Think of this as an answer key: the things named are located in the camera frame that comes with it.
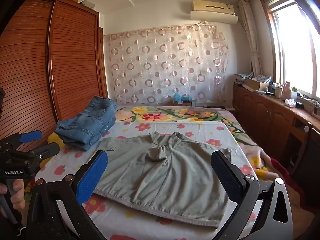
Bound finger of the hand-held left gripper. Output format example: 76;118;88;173
0;130;43;153
15;142;60;166

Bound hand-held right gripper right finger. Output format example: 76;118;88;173
211;151;293;240

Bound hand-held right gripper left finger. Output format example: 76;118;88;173
26;151;108;240

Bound grey-green pants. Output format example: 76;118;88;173
94;131;232;229

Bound person's left forearm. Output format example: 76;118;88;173
0;211;28;240

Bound person's left hand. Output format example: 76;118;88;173
0;179;26;214

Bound folded blue jeans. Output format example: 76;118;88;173
54;95;118;152

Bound flower-print white bed sheet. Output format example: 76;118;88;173
24;121;258;240

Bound wooden sideboard cabinet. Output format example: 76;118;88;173
233;81;320;205

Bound wooden slatted wardrobe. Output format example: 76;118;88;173
0;0;109;155

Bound blue plastic item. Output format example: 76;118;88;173
172;93;192;103

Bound open cardboard box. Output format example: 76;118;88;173
246;77;269;91

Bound patterned cloth bundle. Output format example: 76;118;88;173
254;74;273;84

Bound pink bottle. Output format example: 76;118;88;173
282;81;292;99

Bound circle-pattern sheer curtain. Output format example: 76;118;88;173
103;24;230;106

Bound beige window drape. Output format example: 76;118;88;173
237;0;263;76

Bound window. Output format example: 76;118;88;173
259;0;320;96

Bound white air conditioner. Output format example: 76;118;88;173
190;0;239;25

